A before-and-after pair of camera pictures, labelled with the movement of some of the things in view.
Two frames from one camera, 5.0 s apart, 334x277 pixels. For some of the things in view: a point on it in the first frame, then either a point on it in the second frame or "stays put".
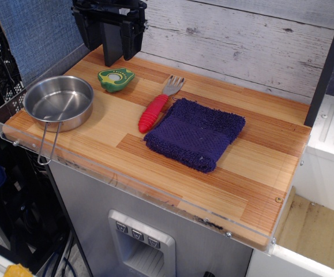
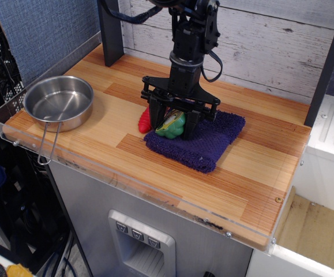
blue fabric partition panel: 42,36 stays put
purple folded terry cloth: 194,133 stays put
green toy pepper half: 115,79 -> 172,126
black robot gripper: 96,19 -> 181,90
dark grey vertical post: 112,44 stays put
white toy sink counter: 314,239 stays put
